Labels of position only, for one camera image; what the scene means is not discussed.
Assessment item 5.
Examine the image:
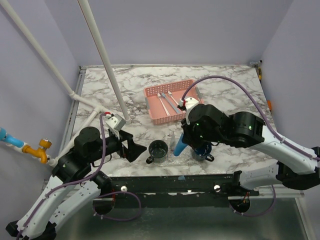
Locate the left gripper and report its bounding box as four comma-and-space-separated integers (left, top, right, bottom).
89, 128, 148, 163

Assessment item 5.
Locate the dark blue mug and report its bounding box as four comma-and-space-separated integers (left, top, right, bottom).
191, 144, 215, 162

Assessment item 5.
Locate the dark green mug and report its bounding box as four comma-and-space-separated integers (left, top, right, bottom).
145, 140, 169, 164

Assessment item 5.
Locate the blue toothpaste tube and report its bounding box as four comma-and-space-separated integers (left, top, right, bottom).
173, 133, 188, 157

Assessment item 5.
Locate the white toothpaste tube red cap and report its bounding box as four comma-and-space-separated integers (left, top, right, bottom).
169, 132, 176, 152

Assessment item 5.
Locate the pink perforated plastic basket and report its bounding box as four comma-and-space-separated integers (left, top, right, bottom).
143, 79, 194, 125

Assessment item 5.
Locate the light blue toothbrush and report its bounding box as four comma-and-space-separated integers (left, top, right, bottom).
161, 92, 180, 114

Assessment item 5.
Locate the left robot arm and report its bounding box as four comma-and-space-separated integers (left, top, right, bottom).
5, 126, 147, 240

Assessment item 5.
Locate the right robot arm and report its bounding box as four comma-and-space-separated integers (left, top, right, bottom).
173, 103, 320, 196

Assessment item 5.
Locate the white toothbrush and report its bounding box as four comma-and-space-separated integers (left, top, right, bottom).
167, 91, 179, 106

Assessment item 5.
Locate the orange clip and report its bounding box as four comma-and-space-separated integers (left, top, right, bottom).
267, 100, 272, 111

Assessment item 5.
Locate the yellow black tool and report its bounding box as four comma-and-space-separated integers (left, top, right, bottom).
258, 67, 262, 81

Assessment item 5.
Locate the yellow brass tap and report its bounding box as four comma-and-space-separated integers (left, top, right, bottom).
22, 138, 52, 164

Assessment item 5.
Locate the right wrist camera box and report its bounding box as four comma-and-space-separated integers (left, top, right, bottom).
177, 97, 200, 118

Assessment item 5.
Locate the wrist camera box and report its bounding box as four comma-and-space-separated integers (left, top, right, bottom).
177, 97, 200, 118
105, 114, 127, 139

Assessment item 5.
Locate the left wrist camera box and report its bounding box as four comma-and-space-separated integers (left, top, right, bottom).
105, 114, 127, 139

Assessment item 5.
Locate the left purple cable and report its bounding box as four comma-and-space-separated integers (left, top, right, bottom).
14, 111, 143, 240

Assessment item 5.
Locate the purple cable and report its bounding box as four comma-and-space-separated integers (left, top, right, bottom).
14, 111, 143, 240
181, 75, 320, 218

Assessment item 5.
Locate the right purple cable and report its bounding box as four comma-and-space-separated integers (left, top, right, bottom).
181, 75, 320, 218

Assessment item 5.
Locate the white pvc pipe frame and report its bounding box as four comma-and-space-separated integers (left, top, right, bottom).
0, 0, 132, 173

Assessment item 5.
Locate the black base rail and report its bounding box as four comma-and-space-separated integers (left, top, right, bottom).
93, 171, 248, 209

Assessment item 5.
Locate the silver corner bracket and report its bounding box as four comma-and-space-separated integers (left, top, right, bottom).
249, 60, 263, 68

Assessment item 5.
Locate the blue hose connector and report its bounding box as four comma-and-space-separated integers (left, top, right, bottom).
0, 127, 25, 148

